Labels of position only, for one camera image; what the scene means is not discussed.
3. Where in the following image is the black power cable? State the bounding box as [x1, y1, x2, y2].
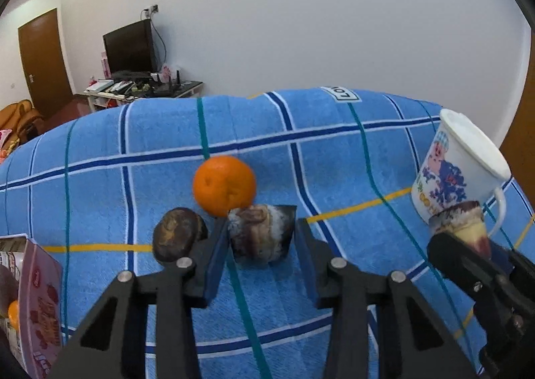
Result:
[149, 13, 169, 70]

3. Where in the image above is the brown wooden door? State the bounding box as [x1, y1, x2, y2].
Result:
[17, 8, 76, 120]

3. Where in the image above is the purple radish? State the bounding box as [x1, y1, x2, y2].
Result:
[0, 266, 19, 315]

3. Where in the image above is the white printed mug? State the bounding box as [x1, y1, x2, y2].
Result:
[411, 108, 512, 242]

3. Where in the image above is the black router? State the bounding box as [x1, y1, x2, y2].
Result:
[149, 69, 185, 96]

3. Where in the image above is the black television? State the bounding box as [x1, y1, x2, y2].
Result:
[102, 19, 157, 74]

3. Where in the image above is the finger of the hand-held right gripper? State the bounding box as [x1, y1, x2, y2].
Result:
[426, 232, 535, 377]
[489, 241, 535, 299]

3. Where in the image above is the orange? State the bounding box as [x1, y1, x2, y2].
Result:
[192, 155, 257, 218]
[7, 299, 21, 329]

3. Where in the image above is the blue checked towel blanket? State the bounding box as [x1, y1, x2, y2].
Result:
[0, 86, 535, 379]

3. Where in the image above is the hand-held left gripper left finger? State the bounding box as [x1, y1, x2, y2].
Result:
[46, 218, 230, 379]

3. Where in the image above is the white television stand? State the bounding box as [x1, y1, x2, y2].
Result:
[84, 77, 203, 113]

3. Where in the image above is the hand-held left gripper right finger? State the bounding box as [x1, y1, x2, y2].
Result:
[295, 218, 481, 379]

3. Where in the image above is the pink tin box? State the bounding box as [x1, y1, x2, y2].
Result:
[0, 234, 64, 379]

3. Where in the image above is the pink flowered cushion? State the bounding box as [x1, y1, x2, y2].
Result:
[0, 128, 22, 163]

